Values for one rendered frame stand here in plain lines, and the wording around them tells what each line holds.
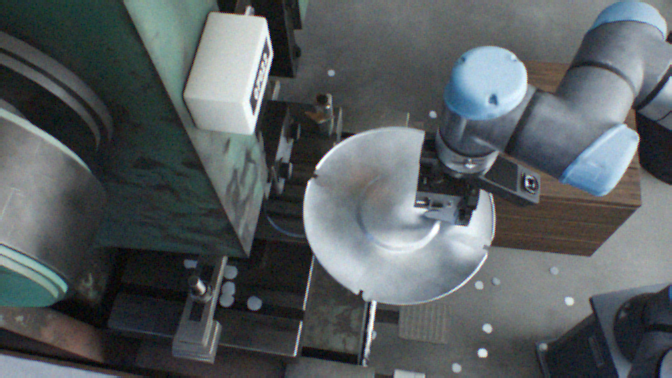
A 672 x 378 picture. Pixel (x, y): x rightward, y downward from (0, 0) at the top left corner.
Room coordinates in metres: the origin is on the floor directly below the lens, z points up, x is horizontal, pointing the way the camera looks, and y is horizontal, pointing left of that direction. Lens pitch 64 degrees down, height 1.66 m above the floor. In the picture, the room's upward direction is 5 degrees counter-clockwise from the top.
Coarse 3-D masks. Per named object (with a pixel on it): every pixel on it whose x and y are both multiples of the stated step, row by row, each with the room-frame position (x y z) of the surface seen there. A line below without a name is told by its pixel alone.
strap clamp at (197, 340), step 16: (208, 256) 0.34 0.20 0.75; (224, 256) 0.34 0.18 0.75; (208, 272) 0.31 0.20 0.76; (192, 288) 0.27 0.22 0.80; (208, 288) 0.28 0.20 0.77; (192, 304) 0.26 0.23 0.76; (208, 304) 0.26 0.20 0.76; (192, 320) 0.24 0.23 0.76; (208, 320) 0.24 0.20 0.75; (176, 336) 0.22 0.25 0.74; (192, 336) 0.22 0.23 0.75; (208, 336) 0.22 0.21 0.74; (176, 352) 0.20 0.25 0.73; (192, 352) 0.20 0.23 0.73; (208, 352) 0.20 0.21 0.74
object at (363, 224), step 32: (384, 128) 0.52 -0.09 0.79; (352, 160) 0.47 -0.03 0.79; (384, 160) 0.46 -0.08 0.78; (416, 160) 0.46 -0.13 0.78; (320, 192) 0.41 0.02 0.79; (352, 192) 0.41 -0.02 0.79; (384, 192) 0.40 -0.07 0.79; (480, 192) 0.40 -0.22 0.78; (320, 224) 0.36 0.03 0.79; (352, 224) 0.36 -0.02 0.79; (384, 224) 0.35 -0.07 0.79; (416, 224) 0.35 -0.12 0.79; (448, 224) 0.35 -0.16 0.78; (480, 224) 0.34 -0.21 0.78; (320, 256) 0.31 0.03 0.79; (352, 256) 0.31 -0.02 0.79; (384, 256) 0.30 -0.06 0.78; (416, 256) 0.30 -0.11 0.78; (448, 256) 0.30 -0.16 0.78; (480, 256) 0.29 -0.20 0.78; (352, 288) 0.26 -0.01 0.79; (384, 288) 0.26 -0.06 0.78; (416, 288) 0.25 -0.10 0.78; (448, 288) 0.25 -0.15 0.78
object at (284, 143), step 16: (224, 0) 0.46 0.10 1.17; (240, 0) 0.46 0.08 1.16; (272, 112) 0.44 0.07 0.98; (288, 112) 0.45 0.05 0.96; (272, 128) 0.42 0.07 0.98; (288, 128) 0.43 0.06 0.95; (272, 144) 0.40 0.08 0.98; (288, 144) 0.43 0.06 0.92; (272, 160) 0.37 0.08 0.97; (288, 160) 0.41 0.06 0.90; (288, 176) 0.37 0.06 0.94; (272, 192) 0.36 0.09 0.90
